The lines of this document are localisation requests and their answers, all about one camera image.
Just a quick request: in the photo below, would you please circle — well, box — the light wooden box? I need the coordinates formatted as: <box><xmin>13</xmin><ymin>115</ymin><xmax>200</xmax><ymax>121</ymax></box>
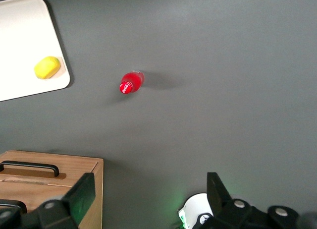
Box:
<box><xmin>0</xmin><ymin>150</ymin><xmax>105</xmax><ymax>229</ymax></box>

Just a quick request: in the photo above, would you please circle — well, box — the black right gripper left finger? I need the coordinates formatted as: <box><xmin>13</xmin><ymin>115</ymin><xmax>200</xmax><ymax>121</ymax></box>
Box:
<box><xmin>0</xmin><ymin>172</ymin><xmax>96</xmax><ymax>229</ymax></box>

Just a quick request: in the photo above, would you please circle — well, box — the short black box handle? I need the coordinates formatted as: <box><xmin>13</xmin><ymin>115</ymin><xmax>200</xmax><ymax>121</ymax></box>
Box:
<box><xmin>0</xmin><ymin>199</ymin><xmax>28</xmax><ymax>215</ymax></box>

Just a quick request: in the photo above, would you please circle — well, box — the long black box handle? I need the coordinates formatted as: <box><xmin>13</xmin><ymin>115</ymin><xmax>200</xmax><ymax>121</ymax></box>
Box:
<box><xmin>0</xmin><ymin>160</ymin><xmax>60</xmax><ymax>178</ymax></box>

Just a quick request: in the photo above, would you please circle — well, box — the white round device green light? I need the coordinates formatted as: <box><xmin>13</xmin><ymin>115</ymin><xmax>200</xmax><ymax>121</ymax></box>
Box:
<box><xmin>177</xmin><ymin>192</ymin><xmax>214</xmax><ymax>229</ymax></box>

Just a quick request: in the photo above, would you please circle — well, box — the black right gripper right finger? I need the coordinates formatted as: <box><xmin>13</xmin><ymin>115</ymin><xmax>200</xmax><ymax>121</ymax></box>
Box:
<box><xmin>195</xmin><ymin>172</ymin><xmax>317</xmax><ymax>229</ymax></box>

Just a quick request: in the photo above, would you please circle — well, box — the red coke bottle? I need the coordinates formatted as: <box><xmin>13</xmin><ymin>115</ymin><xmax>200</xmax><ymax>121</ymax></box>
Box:
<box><xmin>119</xmin><ymin>70</ymin><xmax>145</xmax><ymax>95</ymax></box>

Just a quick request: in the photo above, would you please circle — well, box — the cream rectangular tray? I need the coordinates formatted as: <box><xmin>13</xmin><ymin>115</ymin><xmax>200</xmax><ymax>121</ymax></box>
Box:
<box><xmin>0</xmin><ymin>0</ymin><xmax>71</xmax><ymax>102</ymax></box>

